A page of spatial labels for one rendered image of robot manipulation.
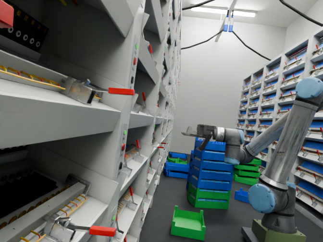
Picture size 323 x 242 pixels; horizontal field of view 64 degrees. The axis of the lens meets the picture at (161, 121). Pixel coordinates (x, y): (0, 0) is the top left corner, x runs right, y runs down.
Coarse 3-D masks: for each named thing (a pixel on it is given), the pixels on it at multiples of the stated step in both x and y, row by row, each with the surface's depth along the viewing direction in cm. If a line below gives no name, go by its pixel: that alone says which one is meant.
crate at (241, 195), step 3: (240, 189) 266; (237, 192) 258; (240, 192) 266; (243, 192) 266; (246, 192) 264; (237, 195) 250; (240, 195) 248; (243, 195) 247; (246, 195) 264; (234, 198) 251; (237, 198) 249; (240, 198) 248; (243, 198) 246; (246, 198) 245; (243, 201) 246; (246, 201) 245
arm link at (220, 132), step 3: (216, 129) 161; (219, 129) 158; (222, 129) 159; (216, 132) 159; (219, 132) 157; (222, 132) 157; (216, 135) 159; (219, 135) 157; (222, 135) 156; (216, 138) 158; (219, 138) 158; (222, 138) 157; (216, 141) 161; (219, 141) 160; (222, 141) 159
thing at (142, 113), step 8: (136, 96) 64; (144, 96) 106; (136, 104) 106; (144, 104) 124; (136, 112) 78; (144, 112) 105; (152, 112) 124; (136, 120) 77; (144, 120) 95; (152, 120) 124; (128, 128) 71
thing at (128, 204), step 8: (136, 184) 124; (128, 192) 123; (136, 192) 124; (144, 192) 124; (120, 200) 103; (128, 200) 112; (136, 200) 117; (120, 208) 102; (128, 208) 105; (136, 208) 108; (120, 216) 95; (128, 216) 98; (120, 224) 89; (128, 224) 92; (120, 232) 81; (120, 240) 80
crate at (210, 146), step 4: (196, 140) 226; (196, 144) 225; (200, 144) 215; (208, 144) 210; (212, 144) 211; (216, 144) 212; (220, 144) 213; (208, 148) 210; (212, 148) 211; (216, 148) 212; (220, 148) 213; (224, 148) 214
